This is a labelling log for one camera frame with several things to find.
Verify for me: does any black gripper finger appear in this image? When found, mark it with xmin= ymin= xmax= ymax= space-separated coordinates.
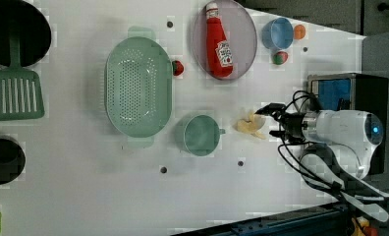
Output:
xmin=255 ymin=103 xmax=285 ymax=116
xmin=269 ymin=130 xmax=285 ymax=138

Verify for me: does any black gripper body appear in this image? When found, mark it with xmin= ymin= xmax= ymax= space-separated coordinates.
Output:
xmin=274 ymin=112 xmax=306 ymax=143

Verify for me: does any plush peeled banana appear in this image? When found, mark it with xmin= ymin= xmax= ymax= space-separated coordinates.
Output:
xmin=236 ymin=110 xmax=266 ymax=140

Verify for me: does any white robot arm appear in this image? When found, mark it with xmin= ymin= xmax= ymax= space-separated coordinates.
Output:
xmin=255 ymin=103 xmax=389 ymax=222

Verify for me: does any green mug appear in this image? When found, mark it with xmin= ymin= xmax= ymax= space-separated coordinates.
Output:
xmin=174 ymin=114 xmax=226 ymax=156

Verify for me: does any large plush strawberry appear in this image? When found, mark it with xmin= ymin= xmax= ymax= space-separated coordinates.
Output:
xmin=273 ymin=51 xmax=289 ymax=65

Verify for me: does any black toaster oven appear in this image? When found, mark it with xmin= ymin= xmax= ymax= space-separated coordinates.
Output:
xmin=302 ymin=73 xmax=388 ymax=179

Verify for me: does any plush red ketchup bottle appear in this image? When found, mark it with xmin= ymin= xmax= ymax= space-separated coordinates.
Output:
xmin=205 ymin=2 xmax=234 ymax=78

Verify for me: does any blue bowl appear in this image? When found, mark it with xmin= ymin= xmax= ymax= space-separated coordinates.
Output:
xmin=261 ymin=18 xmax=294 ymax=50

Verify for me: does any orange plush fruit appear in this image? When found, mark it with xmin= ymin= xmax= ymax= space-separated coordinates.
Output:
xmin=294 ymin=25 xmax=306 ymax=40

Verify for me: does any grey round plate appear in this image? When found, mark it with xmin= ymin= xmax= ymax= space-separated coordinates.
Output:
xmin=192 ymin=0 xmax=257 ymax=80

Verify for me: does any small red plush strawberry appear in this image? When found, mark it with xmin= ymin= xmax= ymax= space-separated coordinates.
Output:
xmin=172 ymin=60 xmax=184 ymax=76

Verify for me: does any green colander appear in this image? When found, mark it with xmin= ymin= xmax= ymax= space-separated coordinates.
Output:
xmin=104 ymin=26 xmax=173 ymax=148

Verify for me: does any green slotted spatula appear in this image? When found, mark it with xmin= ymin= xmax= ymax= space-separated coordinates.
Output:
xmin=0 ymin=32 xmax=45 ymax=121

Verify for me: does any black round pan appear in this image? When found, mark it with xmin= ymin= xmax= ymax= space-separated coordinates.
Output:
xmin=0 ymin=0 xmax=52 ymax=67

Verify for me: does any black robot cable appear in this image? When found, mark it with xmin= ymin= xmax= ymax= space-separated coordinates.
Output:
xmin=276 ymin=90 xmax=351 ymax=198

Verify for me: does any blue table frame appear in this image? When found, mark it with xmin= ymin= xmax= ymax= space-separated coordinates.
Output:
xmin=173 ymin=204 xmax=355 ymax=236

